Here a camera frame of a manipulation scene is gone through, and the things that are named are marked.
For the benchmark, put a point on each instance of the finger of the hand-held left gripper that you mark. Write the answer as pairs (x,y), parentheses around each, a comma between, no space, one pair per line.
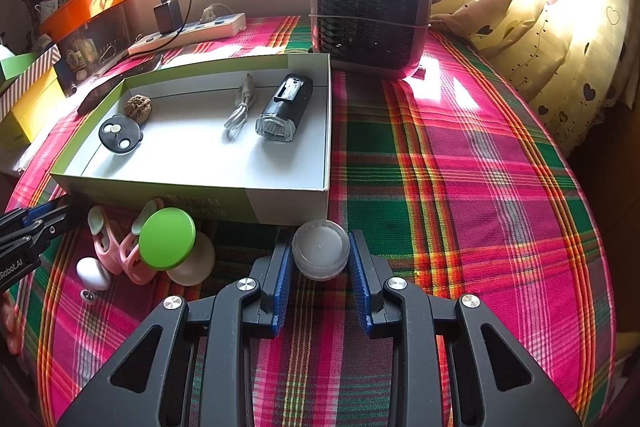
(42,212)
(50,232)

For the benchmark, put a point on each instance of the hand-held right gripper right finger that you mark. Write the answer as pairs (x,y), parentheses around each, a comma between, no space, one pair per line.
(361,282)

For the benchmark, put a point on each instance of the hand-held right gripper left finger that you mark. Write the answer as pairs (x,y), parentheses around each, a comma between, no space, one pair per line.
(284,287)

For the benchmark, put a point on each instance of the clear small round jar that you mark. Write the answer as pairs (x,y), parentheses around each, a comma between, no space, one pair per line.
(320,247)

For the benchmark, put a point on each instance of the white mushroom knob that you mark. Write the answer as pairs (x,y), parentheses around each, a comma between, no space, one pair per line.
(94,273)

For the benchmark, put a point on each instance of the pink ear hook clip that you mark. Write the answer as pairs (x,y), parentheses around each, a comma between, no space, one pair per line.
(131,262)
(107,257)

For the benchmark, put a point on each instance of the black oval gadget white buttons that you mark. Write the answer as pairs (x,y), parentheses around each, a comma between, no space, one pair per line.
(120,134)

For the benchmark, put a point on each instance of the green top white stopper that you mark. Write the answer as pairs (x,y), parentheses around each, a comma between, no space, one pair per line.
(167,237)

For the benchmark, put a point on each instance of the brown walnut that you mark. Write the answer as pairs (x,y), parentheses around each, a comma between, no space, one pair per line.
(139,107)

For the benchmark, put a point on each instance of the green white cardboard box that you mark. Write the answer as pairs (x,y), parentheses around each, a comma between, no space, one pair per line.
(200,157)

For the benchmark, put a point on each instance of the black flashlight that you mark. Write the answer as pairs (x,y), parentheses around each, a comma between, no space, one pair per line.
(287,102)

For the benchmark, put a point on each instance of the person's left hand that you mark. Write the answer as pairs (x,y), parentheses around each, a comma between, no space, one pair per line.
(10,324)

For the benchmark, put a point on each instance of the yellow box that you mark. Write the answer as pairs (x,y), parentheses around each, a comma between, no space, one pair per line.
(30,107)

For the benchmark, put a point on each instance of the plaid tablecloth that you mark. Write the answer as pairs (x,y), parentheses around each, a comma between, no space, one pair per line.
(450,207)

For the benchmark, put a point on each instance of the black smartphone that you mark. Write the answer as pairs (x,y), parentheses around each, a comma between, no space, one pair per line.
(95,94)

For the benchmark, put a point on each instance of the striped box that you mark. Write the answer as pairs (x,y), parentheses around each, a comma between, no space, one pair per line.
(30,72)

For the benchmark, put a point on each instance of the green card box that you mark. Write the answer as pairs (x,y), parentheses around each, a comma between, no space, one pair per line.
(15,64)

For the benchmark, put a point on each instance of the dark display case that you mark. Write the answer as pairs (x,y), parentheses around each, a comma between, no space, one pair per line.
(95,42)

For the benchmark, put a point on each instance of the orange tray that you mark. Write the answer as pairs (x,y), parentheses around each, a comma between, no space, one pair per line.
(85,7)

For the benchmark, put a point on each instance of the beige power strip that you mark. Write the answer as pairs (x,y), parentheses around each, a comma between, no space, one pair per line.
(210,27)

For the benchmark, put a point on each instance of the small beige plug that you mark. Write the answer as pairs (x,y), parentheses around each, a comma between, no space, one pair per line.
(215,13)

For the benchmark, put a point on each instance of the small grey desk heater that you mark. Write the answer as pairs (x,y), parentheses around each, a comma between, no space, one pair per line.
(370,17)

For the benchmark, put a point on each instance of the cream heart print curtain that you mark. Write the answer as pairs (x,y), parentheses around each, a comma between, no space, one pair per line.
(550,32)

